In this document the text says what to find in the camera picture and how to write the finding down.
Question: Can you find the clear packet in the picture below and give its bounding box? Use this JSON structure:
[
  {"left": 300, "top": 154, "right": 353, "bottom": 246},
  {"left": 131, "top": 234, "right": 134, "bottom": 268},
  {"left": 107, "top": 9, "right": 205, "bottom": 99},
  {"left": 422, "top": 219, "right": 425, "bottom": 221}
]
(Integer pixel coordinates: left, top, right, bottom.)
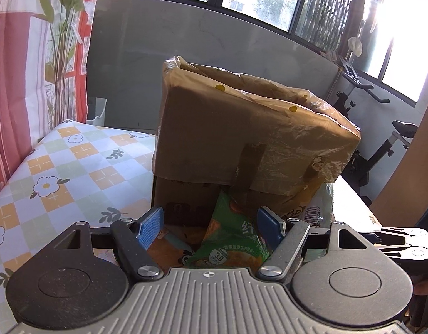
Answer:
[{"left": 304, "top": 183, "right": 336, "bottom": 230}]

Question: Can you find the large green snack bag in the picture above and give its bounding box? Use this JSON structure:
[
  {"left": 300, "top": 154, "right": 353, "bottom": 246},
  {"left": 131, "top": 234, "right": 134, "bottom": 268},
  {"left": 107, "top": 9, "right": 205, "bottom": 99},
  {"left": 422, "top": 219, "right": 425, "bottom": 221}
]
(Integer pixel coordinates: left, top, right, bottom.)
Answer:
[{"left": 191, "top": 191, "right": 272, "bottom": 268}]

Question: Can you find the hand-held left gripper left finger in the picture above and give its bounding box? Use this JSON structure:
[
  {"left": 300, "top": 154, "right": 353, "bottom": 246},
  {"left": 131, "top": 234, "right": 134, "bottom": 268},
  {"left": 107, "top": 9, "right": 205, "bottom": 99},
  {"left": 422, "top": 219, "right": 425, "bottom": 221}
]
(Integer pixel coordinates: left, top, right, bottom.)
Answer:
[{"left": 64, "top": 207, "right": 165, "bottom": 281}]

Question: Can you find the teal panda snack packet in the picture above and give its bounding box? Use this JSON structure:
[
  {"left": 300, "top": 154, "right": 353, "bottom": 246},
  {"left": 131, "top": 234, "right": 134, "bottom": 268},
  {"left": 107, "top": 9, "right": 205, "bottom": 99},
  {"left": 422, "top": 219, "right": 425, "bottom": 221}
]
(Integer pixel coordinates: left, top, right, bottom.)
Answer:
[{"left": 163, "top": 231, "right": 197, "bottom": 267}]

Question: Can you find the white plastic bin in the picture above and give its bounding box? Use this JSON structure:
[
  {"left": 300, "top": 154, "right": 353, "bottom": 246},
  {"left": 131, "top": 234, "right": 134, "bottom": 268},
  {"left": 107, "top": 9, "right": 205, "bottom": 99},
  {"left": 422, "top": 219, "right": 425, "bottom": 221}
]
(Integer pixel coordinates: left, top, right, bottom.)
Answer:
[{"left": 86, "top": 97, "right": 107, "bottom": 126}]

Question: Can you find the black framed window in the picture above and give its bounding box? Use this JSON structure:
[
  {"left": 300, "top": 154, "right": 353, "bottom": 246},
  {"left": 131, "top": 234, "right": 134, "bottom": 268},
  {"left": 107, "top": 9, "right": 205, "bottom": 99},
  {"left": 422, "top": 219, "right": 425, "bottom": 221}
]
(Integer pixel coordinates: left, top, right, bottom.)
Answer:
[{"left": 103, "top": 0, "right": 428, "bottom": 108}]

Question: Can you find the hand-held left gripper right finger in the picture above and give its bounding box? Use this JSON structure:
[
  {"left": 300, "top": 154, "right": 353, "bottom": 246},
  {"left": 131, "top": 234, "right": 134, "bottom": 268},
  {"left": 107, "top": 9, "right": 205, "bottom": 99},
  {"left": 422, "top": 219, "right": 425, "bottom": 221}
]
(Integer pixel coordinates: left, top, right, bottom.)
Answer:
[{"left": 256, "top": 207, "right": 366, "bottom": 281}]

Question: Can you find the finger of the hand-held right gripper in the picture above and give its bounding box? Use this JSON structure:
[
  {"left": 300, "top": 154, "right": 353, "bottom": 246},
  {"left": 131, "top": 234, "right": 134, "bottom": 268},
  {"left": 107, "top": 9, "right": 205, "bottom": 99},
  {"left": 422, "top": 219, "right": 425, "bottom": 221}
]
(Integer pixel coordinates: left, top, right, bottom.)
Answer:
[{"left": 370, "top": 227, "right": 428, "bottom": 261}]

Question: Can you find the wooden board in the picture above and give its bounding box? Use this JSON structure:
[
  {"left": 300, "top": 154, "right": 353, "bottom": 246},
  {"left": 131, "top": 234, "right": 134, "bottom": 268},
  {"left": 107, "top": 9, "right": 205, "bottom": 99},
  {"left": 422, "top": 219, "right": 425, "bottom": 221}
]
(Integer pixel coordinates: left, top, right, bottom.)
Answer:
[{"left": 372, "top": 87, "right": 428, "bottom": 223}]

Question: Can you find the orange snack packet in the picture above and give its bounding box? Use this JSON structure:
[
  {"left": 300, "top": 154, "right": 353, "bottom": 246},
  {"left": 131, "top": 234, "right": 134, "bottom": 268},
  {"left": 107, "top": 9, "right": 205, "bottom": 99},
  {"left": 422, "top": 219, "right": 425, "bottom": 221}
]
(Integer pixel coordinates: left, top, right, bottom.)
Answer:
[{"left": 147, "top": 238, "right": 187, "bottom": 268}]

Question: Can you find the black exercise bike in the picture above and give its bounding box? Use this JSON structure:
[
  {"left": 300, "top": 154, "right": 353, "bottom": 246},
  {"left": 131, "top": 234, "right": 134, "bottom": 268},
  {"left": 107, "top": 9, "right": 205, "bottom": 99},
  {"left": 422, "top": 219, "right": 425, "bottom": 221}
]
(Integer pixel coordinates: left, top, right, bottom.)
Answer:
[{"left": 330, "top": 56, "right": 419, "bottom": 206}]

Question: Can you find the printed red curtain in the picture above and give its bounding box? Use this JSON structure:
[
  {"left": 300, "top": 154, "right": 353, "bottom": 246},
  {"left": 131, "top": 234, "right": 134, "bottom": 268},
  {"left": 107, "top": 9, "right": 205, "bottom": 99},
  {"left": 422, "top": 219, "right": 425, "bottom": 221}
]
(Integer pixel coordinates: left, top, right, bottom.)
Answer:
[{"left": 0, "top": 0, "right": 104, "bottom": 195}]

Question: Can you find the cardboard box with plastic liner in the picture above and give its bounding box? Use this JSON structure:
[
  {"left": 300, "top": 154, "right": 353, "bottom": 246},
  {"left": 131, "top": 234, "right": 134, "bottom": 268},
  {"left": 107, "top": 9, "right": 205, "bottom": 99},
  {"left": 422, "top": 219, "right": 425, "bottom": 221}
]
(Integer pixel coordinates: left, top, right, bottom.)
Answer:
[{"left": 150, "top": 55, "right": 361, "bottom": 230}]

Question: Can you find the checked floral tablecloth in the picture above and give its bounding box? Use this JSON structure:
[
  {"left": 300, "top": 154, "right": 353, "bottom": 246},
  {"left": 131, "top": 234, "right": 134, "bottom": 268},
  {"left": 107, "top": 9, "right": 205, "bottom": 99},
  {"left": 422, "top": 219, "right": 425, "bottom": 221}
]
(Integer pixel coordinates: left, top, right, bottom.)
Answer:
[{"left": 0, "top": 120, "right": 385, "bottom": 334}]

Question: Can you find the white hanging bag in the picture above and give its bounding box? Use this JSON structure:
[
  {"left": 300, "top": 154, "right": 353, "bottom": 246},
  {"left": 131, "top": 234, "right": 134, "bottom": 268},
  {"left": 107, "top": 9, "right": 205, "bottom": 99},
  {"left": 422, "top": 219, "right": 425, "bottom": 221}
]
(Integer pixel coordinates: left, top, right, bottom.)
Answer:
[{"left": 348, "top": 36, "right": 362, "bottom": 58}]

